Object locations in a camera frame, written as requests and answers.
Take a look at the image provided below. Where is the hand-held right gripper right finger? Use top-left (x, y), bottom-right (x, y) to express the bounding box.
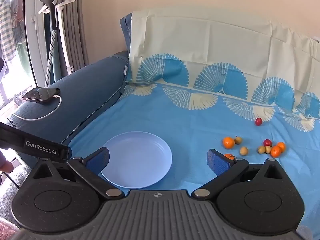
top-left (191, 149), bottom-right (288, 200)

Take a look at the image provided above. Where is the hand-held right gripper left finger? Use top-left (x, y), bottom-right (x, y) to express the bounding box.
top-left (31, 147), bottom-right (125, 201)

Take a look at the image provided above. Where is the pale blue plate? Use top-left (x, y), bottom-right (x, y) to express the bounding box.
top-left (100, 131), bottom-right (173, 189)

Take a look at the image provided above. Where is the person's left hand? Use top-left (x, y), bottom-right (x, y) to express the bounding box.
top-left (0, 152), bottom-right (14, 173)

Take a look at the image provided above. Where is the black smartphone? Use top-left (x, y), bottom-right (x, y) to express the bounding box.
top-left (22, 87), bottom-right (61, 104)

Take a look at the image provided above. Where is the blue fan-print sheet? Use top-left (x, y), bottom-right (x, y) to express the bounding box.
top-left (67, 7), bottom-right (320, 235)

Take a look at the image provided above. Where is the grey fluffy blanket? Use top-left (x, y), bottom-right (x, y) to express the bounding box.
top-left (0, 164), bottom-right (33, 220)

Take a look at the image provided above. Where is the blue sofa armrest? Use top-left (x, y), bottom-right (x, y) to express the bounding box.
top-left (5, 12), bottom-right (135, 165)

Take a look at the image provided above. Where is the black box-shaped object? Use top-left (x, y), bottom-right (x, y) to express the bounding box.
top-left (0, 56), bottom-right (7, 79)

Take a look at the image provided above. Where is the green garment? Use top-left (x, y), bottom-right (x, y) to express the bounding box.
top-left (15, 40), bottom-right (29, 73)

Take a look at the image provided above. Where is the pink cloth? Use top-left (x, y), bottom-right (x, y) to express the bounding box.
top-left (0, 217), bottom-right (18, 234)

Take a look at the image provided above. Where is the grey curtain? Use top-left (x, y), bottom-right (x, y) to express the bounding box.
top-left (44, 0), bottom-right (89, 80)

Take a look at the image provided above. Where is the plaid shirt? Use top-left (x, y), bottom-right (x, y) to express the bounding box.
top-left (0, 0), bottom-right (15, 60)

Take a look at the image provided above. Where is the garment steamer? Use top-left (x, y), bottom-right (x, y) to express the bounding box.
top-left (32, 0), bottom-right (87, 87)

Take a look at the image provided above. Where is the pale lavender cloth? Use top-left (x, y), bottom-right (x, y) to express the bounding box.
top-left (312, 36), bottom-right (320, 63)

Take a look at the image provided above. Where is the white charging cable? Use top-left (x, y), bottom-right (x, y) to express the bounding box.
top-left (11, 94), bottom-right (62, 122)

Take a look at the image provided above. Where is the black cable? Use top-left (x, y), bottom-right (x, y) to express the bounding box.
top-left (0, 171), bottom-right (20, 188)

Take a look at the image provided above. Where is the white window frame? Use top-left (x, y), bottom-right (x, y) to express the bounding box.
top-left (25, 0), bottom-right (48, 90)

